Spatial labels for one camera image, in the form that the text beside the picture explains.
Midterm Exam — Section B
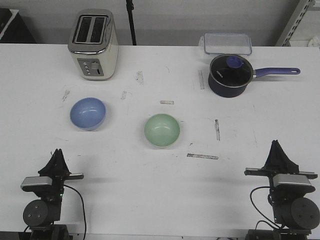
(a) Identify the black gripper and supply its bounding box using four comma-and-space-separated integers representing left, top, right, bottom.
32, 149, 84, 202
244, 140, 318, 200

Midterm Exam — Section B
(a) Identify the blue bowl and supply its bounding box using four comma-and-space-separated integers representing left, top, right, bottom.
69, 97, 107, 131

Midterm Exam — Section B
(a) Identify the green bowl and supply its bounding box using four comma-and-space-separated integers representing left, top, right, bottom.
144, 113, 181, 148

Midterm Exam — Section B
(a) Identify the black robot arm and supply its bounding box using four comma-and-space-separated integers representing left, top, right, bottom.
244, 140, 320, 240
20, 149, 84, 240

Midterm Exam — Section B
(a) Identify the dark blue saucepan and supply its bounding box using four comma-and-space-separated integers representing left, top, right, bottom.
208, 54, 301, 98

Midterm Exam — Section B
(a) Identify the glass pot lid blue knob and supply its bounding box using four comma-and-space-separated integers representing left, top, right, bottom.
210, 54, 253, 88

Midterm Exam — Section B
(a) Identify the white crumpled cloth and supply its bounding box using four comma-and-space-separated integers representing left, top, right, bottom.
308, 36, 320, 48

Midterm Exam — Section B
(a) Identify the cream and chrome toaster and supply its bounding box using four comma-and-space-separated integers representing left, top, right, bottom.
67, 8, 119, 81

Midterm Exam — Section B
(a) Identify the clear plastic food container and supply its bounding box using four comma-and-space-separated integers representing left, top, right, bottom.
198, 32, 252, 56

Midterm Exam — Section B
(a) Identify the grey metal shelf upright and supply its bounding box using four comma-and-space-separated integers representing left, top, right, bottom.
275, 0, 320, 47

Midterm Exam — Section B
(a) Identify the black tripod pole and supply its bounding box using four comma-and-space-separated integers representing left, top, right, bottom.
125, 0, 137, 46

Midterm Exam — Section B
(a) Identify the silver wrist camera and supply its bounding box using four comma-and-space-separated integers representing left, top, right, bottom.
20, 176, 53, 193
272, 174, 311, 187

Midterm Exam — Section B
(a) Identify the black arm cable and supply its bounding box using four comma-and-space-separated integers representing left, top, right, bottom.
249, 186, 282, 231
22, 184, 88, 240

